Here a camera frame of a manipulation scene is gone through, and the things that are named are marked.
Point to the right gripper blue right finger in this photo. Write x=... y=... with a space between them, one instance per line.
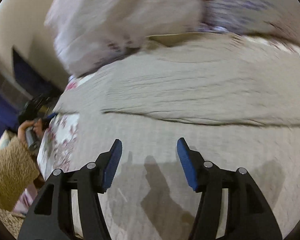
x=249 y=215

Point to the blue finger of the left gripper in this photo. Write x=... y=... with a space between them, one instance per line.
x=51 y=116

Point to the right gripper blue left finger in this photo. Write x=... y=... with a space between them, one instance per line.
x=50 y=216

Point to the beige cable-knit sweater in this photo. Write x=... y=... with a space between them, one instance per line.
x=234 y=99

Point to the fuzzy tan sleeve forearm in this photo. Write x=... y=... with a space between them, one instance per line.
x=17 y=171

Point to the person's left hand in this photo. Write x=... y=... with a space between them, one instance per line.
x=37 y=127

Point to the dark blue furniture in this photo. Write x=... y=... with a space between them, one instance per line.
x=12 y=101

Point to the floral bed quilt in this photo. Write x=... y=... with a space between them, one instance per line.
x=60 y=142

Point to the purple floral right pillow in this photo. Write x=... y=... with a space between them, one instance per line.
x=279 y=18

